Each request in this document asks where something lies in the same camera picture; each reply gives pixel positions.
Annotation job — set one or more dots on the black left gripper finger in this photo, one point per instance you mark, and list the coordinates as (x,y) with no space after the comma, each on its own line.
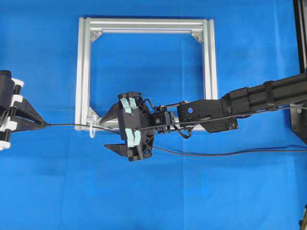
(24,109)
(26,125)

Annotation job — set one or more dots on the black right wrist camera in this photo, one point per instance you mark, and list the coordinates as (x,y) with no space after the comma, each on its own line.
(161,116)

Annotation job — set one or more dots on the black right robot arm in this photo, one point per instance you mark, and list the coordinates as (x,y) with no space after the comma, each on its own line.
(222,114)

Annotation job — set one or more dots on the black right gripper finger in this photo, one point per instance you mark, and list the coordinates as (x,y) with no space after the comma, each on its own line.
(120,149)
(112,113)

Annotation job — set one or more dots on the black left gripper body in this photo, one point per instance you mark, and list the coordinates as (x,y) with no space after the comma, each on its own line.
(10,89)

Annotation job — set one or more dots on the silver aluminium profile frame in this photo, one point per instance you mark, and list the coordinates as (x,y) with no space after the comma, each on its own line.
(167,60)

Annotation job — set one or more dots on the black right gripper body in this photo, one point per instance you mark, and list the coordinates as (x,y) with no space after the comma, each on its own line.
(133,118)

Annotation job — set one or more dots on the black stand frame right edge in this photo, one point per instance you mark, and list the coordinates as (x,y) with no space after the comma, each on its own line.
(299,116)

